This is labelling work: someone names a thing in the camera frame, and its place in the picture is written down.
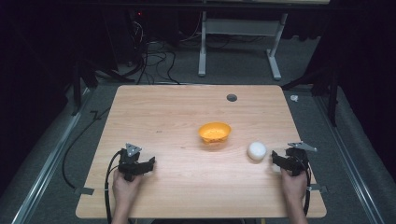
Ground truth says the white ball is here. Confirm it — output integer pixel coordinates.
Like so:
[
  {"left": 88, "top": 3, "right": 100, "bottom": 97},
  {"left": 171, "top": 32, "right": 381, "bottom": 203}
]
[{"left": 247, "top": 141, "right": 268, "bottom": 161}]

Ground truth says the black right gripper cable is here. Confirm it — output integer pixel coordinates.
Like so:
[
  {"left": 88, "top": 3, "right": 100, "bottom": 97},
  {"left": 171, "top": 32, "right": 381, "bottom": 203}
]
[{"left": 302, "top": 166, "right": 313, "bottom": 217}]

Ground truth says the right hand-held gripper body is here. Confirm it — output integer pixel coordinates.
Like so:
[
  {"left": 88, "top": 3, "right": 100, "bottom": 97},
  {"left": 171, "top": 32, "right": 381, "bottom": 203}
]
[{"left": 284, "top": 141, "right": 318, "bottom": 177}]

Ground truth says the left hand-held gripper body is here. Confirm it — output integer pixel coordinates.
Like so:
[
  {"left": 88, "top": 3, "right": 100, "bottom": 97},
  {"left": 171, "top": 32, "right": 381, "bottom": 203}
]
[{"left": 117, "top": 142, "right": 150, "bottom": 183}]

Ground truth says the person's right hand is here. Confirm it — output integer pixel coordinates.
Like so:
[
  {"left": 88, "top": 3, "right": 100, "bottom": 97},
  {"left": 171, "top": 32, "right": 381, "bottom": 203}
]
[{"left": 279, "top": 167, "right": 309, "bottom": 203}]

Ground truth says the person's left hand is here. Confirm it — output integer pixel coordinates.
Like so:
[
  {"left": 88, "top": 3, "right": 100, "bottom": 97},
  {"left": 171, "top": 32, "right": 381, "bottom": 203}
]
[{"left": 111, "top": 169, "right": 145, "bottom": 204}]

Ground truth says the orange bowl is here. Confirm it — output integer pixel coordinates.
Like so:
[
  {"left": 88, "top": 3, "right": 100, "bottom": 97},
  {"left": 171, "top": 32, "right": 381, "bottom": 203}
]
[{"left": 198, "top": 121, "right": 233, "bottom": 144}]

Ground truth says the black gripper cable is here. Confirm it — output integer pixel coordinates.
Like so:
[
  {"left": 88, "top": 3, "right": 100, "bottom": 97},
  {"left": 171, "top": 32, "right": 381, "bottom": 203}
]
[
  {"left": 302, "top": 166, "right": 313, "bottom": 217},
  {"left": 104, "top": 148, "right": 124, "bottom": 224}
]

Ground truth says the white desk frame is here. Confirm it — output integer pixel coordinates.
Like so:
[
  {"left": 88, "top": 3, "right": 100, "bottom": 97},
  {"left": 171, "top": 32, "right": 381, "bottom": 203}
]
[{"left": 197, "top": 10, "right": 290, "bottom": 81}]

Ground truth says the grey metal table bracket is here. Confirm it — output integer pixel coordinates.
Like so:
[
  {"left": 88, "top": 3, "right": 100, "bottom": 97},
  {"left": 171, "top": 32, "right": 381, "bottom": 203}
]
[
  {"left": 309, "top": 183, "right": 329, "bottom": 194},
  {"left": 73, "top": 186, "right": 95, "bottom": 197}
]

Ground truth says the metal floor rail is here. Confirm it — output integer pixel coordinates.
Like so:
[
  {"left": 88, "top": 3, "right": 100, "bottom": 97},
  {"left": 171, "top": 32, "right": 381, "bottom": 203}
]
[
  {"left": 313, "top": 95, "right": 387, "bottom": 224},
  {"left": 11, "top": 88, "right": 92, "bottom": 224}
]

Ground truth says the black floor cable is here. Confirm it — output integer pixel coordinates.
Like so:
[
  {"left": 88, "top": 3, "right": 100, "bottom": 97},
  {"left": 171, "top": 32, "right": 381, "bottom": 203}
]
[{"left": 61, "top": 106, "right": 112, "bottom": 190}]

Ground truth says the black stand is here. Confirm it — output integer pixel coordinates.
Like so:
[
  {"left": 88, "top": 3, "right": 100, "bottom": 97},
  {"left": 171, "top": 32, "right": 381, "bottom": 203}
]
[
  {"left": 70, "top": 58, "right": 135, "bottom": 117},
  {"left": 280, "top": 65, "right": 341, "bottom": 128}
]

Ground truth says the tangle of black cables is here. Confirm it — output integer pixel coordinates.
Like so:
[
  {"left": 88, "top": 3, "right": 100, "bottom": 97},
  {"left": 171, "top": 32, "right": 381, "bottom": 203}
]
[{"left": 125, "top": 18, "right": 181, "bottom": 86}]

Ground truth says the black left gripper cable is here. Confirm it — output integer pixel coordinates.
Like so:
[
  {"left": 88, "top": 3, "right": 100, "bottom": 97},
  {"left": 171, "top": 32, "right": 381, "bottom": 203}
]
[{"left": 104, "top": 148, "right": 124, "bottom": 224}]

